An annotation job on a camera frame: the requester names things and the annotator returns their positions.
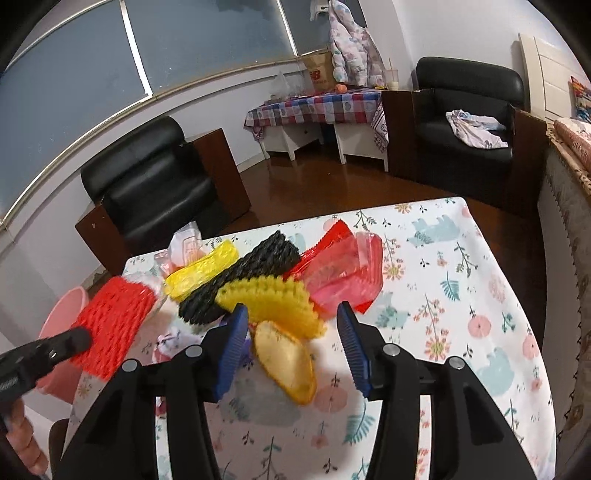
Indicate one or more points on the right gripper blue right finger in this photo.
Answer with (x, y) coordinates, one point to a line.
(350, 333)

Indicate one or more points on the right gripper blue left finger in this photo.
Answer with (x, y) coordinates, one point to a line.
(229, 339)

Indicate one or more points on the yellow foam fruit net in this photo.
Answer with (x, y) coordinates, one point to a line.
(182, 282)

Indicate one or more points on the red foam fruit net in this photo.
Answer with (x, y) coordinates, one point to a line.
(112, 318)

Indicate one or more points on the pink plastic trash bin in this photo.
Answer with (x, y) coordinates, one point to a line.
(62, 382)

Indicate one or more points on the person's left hand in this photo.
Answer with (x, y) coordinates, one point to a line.
(21, 438)

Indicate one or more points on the pink transparent plastic bag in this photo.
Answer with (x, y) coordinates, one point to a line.
(351, 272)

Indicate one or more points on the red snack packet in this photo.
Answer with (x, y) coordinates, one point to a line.
(323, 253)

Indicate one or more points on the black foam fruit net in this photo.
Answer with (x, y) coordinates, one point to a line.
(272, 257)

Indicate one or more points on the floral white tablecloth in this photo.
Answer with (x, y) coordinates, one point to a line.
(459, 387)

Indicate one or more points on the orange white plastic bag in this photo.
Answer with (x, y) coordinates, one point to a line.
(185, 247)

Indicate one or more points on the black leather armchair left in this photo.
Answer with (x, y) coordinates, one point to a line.
(151, 182)

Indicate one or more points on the black leather armchair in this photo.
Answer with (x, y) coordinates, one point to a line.
(151, 182)
(422, 147)

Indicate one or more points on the black leather armchair right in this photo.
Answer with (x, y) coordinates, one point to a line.
(422, 147)

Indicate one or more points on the plaid tablecloth side table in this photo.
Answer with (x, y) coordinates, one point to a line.
(357, 118)

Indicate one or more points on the folded cloth on armchair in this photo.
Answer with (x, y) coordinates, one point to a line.
(480, 132)

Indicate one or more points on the orange fruit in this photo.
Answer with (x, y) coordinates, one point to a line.
(340, 88)

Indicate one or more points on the bed with brown blanket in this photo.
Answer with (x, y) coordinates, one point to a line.
(564, 210)

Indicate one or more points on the plastic cup with straw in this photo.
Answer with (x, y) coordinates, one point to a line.
(391, 76)

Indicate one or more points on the floral padded jacket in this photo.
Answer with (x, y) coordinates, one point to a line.
(356, 60)

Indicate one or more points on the white bed headboard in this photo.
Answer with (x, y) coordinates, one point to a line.
(549, 71)

